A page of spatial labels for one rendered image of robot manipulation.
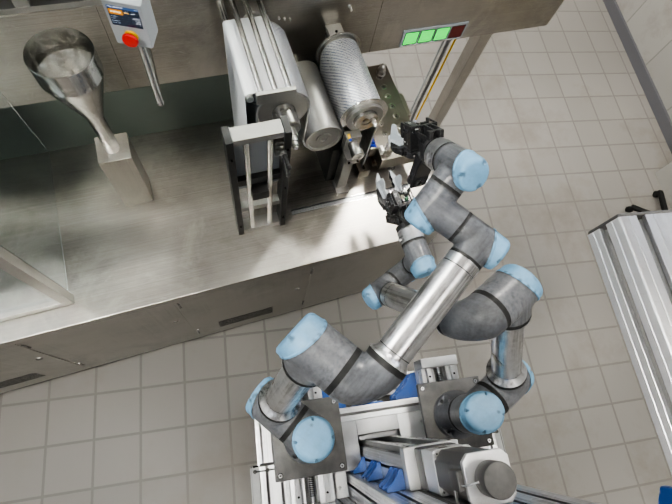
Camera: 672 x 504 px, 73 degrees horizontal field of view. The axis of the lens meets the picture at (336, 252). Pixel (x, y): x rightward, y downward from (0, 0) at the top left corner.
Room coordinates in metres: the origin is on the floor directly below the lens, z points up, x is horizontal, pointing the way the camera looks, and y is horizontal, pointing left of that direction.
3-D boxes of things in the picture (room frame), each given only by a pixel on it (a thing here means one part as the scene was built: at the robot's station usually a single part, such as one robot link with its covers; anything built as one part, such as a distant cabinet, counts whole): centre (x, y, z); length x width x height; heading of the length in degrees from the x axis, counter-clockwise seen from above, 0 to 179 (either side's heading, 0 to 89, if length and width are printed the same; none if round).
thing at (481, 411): (0.25, -0.57, 0.98); 0.13 x 0.12 x 0.14; 149
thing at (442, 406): (0.24, -0.57, 0.87); 0.15 x 0.15 x 0.10
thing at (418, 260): (0.59, -0.24, 1.11); 0.11 x 0.08 x 0.09; 38
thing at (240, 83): (0.81, 0.43, 1.17); 0.34 x 0.05 x 0.54; 38
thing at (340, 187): (0.84, 0.07, 1.05); 0.06 x 0.05 x 0.31; 38
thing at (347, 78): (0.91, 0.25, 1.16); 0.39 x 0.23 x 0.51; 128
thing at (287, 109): (0.72, 0.25, 1.34); 0.06 x 0.06 x 0.06; 38
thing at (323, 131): (0.92, 0.24, 1.18); 0.26 x 0.12 x 0.12; 38
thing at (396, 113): (1.13, 0.02, 1.00); 0.40 x 0.16 x 0.06; 38
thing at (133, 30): (0.58, 0.52, 1.66); 0.07 x 0.07 x 0.10; 15
